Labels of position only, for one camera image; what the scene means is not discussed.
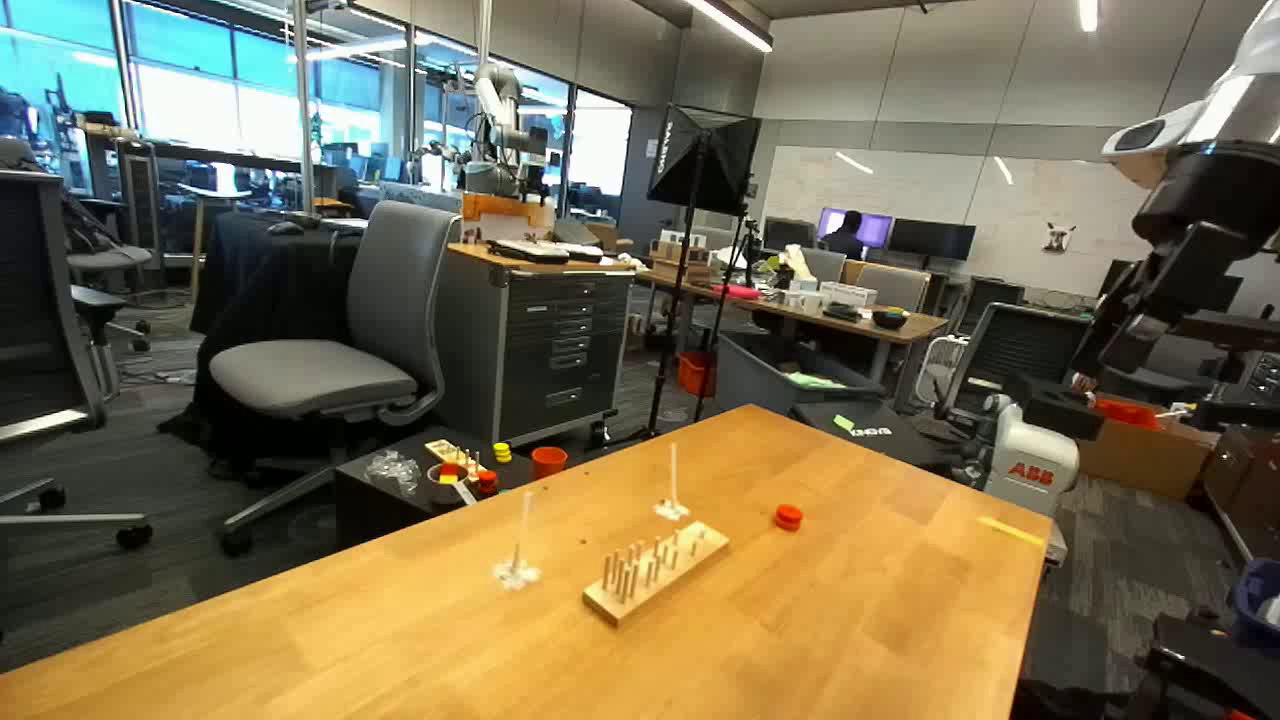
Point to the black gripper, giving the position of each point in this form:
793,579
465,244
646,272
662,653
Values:
1223,187

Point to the white ABB robot base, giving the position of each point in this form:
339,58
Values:
1035,467

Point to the red plastic object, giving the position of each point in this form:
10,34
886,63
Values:
1127,412

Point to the grey monitor back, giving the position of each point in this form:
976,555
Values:
1035,351

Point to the black flat monitor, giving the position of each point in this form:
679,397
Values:
934,240

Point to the brown box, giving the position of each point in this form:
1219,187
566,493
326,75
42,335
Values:
1247,493

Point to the beige chair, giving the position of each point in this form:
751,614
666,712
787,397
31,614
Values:
899,285

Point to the purple screen monitor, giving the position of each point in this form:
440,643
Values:
859,230

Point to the black side table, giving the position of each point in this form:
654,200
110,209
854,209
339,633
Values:
934,440

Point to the long wooden desk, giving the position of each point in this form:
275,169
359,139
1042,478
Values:
854,329

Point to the yellow tape strip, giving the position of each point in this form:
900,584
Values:
1012,531

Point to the blue bin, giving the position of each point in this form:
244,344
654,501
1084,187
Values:
1261,600

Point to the black equipment case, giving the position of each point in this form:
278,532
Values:
1214,666

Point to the black softbox light stand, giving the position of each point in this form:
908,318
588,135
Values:
715,164

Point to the ceiling light strip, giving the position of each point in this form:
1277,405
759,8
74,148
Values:
728,25

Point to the dark grey storage bin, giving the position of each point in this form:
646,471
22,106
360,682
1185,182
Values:
735,382

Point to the orange bucket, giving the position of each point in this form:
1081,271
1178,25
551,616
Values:
695,373

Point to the clear peg stand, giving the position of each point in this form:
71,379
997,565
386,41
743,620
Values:
670,508
517,572

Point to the wooden board clear pegs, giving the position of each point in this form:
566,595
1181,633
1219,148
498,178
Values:
662,579

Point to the black keyboard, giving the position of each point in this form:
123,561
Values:
535,249

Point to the grey drawer cabinet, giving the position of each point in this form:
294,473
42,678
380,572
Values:
535,353

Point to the orange cardboard box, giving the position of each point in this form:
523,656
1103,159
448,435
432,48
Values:
506,219

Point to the orange bowl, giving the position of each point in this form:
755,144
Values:
551,462

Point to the yellow block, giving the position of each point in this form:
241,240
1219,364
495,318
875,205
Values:
500,453

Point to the small red cap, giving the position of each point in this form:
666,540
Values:
486,483

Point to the tan wooden block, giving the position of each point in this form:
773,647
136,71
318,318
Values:
448,449

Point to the grey office chair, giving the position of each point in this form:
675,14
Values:
403,285

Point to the orange round lid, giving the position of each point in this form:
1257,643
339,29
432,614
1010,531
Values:
447,473

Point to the clear plastic bag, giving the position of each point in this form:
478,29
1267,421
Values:
395,471

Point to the black low table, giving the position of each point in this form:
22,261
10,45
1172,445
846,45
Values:
380,514

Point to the white vertical pole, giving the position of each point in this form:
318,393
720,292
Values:
306,106

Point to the black draped cloth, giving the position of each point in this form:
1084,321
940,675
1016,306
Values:
262,292

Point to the black office chair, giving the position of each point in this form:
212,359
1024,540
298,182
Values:
32,292

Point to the wall whiteboard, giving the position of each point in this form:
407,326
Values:
934,187

